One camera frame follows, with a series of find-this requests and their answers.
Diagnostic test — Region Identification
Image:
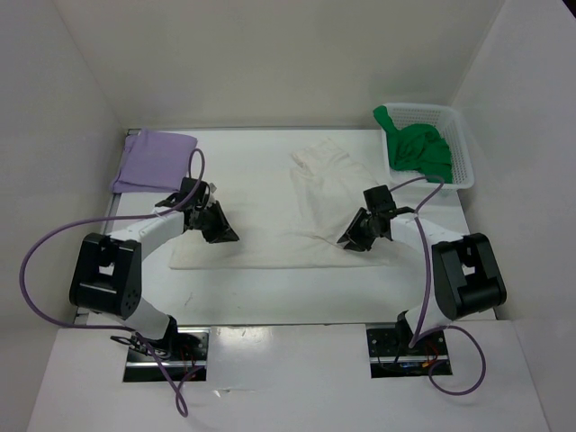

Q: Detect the white t shirt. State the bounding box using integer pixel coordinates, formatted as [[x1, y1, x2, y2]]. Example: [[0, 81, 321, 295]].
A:
[[169, 139, 401, 270]]

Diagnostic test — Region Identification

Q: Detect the purple t shirt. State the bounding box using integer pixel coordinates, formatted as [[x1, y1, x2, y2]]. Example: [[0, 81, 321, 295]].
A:
[[111, 129, 197, 194]]

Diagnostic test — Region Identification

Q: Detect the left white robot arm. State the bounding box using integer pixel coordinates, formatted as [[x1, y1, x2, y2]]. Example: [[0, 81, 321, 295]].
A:
[[69, 178, 239, 360]]

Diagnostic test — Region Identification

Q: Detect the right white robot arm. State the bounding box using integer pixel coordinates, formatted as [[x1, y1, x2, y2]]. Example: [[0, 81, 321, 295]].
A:
[[337, 185, 508, 355]]

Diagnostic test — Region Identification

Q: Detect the green t shirt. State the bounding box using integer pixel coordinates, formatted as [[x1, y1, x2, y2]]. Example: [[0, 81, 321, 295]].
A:
[[373, 105, 453, 183]]

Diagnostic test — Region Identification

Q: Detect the white plastic basket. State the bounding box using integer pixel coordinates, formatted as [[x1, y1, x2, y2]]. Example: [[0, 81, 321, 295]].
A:
[[384, 103, 474, 190]]

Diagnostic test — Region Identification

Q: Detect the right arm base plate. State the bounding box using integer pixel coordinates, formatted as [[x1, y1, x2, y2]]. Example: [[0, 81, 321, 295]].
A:
[[365, 323, 453, 378]]

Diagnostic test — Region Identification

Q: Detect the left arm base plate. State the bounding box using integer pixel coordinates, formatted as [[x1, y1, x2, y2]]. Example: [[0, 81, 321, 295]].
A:
[[122, 328, 211, 383]]

